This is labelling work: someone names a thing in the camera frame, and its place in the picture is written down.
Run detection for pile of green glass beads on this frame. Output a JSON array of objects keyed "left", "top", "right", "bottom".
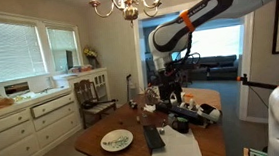
[{"left": 104, "top": 134, "right": 132, "bottom": 151}]

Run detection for dark sofa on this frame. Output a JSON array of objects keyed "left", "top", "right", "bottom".
[{"left": 185, "top": 53, "right": 241, "bottom": 84}]

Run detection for glass jar with white lid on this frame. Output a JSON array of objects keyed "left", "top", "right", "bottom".
[{"left": 166, "top": 112, "right": 179, "bottom": 130}]

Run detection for white paper sheet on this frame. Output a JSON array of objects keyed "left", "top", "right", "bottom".
[{"left": 146, "top": 121, "right": 205, "bottom": 156}]

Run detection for clear round container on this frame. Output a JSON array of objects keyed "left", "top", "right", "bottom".
[{"left": 144, "top": 84, "right": 162, "bottom": 107}]

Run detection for white countertop appliance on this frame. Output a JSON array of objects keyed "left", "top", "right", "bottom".
[{"left": 0, "top": 78, "right": 33, "bottom": 99}]

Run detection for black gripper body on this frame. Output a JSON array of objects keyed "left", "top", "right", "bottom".
[{"left": 157, "top": 68, "right": 184, "bottom": 92}]

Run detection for silver metal spoon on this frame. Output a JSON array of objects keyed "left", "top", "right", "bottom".
[{"left": 158, "top": 118, "right": 168, "bottom": 136}]

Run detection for black upright pole stand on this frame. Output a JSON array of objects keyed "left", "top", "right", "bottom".
[{"left": 124, "top": 73, "right": 135, "bottom": 104}]

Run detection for wide white window blind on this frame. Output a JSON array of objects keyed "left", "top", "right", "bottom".
[{"left": 0, "top": 13, "right": 48, "bottom": 85}]

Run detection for narrow white window blind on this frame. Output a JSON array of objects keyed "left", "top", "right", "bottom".
[{"left": 45, "top": 25, "right": 82, "bottom": 73}]

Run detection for black folded umbrella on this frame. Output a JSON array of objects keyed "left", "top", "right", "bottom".
[{"left": 81, "top": 97, "right": 119, "bottom": 111}]

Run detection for dark armchair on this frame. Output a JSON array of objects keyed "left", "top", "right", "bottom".
[{"left": 145, "top": 57, "right": 163, "bottom": 84}]

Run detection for white glass door cabinet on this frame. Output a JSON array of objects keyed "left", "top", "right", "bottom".
[{"left": 52, "top": 66, "right": 111, "bottom": 109}]

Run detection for black rod with orange clamp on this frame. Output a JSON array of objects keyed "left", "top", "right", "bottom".
[{"left": 236, "top": 70, "right": 279, "bottom": 93}]

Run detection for long black box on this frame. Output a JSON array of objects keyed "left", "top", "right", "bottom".
[{"left": 168, "top": 102, "right": 207, "bottom": 130}]

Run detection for small white bottle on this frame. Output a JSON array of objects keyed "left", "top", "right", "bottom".
[{"left": 186, "top": 98, "right": 197, "bottom": 111}]

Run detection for brass chandelier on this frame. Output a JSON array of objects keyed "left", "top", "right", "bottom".
[{"left": 88, "top": 0, "right": 172, "bottom": 26}]

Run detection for aluminium rail frame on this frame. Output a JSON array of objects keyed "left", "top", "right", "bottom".
[{"left": 248, "top": 146, "right": 269, "bottom": 156}]

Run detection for wooden base board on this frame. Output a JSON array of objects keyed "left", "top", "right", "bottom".
[{"left": 241, "top": 147, "right": 251, "bottom": 156}]

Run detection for black mug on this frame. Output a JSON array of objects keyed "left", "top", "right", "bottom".
[{"left": 171, "top": 115, "right": 191, "bottom": 136}]

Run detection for small orange forearm strap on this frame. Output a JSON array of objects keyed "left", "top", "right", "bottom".
[{"left": 178, "top": 8, "right": 197, "bottom": 35}]

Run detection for black ribbed cable conduit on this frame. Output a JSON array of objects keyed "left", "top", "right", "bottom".
[{"left": 172, "top": 31, "right": 203, "bottom": 73}]

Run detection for green cloth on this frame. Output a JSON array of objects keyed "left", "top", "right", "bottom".
[{"left": 177, "top": 116, "right": 188, "bottom": 124}]

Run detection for dark wooden chair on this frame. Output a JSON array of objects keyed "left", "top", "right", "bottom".
[{"left": 72, "top": 76, "right": 120, "bottom": 130}]

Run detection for white drawer sideboard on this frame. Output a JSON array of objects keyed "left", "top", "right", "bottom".
[{"left": 0, "top": 85, "right": 85, "bottom": 156}]

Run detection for bright living room window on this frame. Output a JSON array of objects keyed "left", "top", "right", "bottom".
[{"left": 189, "top": 24, "right": 246, "bottom": 60}]

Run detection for small orange item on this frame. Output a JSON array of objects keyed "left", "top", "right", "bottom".
[{"left": 184, "top": 92, "right": 195, "bottom": 100}]

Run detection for yellow flowers in vase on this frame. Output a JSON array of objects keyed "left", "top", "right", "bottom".
[{"left": 82, "top": 45, "right": 101, "bottom": 70}]

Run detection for white and black device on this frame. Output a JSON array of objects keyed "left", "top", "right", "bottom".
[{"left": 196, "top": 102, "right": 224, "bottom": 126}]

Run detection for white round plate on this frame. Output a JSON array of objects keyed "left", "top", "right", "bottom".
[{"left": 99, "top": 128, "right": 135, "bottom": 154}]

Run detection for white crumpled cloth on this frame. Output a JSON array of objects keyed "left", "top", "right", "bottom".
[{"left": 143, "top": 103, "right": 157, "bottom": 115}]

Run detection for colourful items pile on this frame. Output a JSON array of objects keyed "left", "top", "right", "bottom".
[{"left": 68, "top": 64, "right": 94, "bottom": 74}]

